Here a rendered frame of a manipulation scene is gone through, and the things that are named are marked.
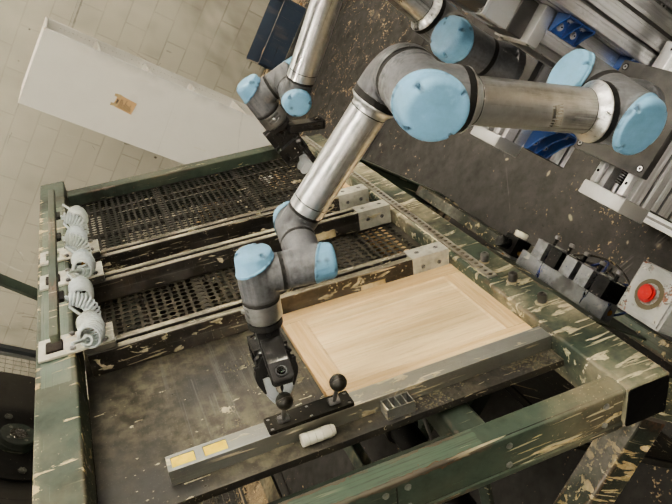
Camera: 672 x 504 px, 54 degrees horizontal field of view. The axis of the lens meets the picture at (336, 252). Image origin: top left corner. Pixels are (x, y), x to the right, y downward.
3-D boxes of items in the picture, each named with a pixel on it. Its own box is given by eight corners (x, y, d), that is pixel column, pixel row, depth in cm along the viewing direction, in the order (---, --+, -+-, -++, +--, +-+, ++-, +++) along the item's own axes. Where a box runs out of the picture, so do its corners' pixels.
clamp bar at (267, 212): (372, 206, 255) (366, 147, 244) (49, 292, 221) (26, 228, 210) (361, 198, 263) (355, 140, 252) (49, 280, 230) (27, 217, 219)
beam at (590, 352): (666, 411, 150) (672, 372, 145) (623, 429, 146) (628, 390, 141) (322, 154, 336) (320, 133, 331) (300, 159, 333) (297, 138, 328)
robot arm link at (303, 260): (324, 222, 133) (270, 233, 132) (338, 255, 125) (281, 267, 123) (327, 253, 138) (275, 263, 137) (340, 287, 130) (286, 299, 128)
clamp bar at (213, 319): (452, 271, 204) (450, 199, 193) (50, 395, 171) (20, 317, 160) (436, 258, 213) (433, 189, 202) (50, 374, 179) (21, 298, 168)
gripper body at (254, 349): (283, 348, 143) (275, 301, 138) (296, 370, 136) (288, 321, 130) (249, 359, 141) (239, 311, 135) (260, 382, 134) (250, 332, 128)
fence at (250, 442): (551, 348, 165) (551, 335, 163) (172, 486, 138) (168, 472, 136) (538, 338, 169) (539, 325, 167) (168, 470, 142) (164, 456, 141)
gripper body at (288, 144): (283, 159, 203) (260, 130, 196) (305, 142, 203) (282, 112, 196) (290, 167, 196) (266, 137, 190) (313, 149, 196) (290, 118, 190)
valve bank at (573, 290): (675, 295, 175) (619, 271, 163) (646, 341, 178) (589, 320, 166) (553, 227, 217) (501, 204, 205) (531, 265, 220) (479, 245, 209)
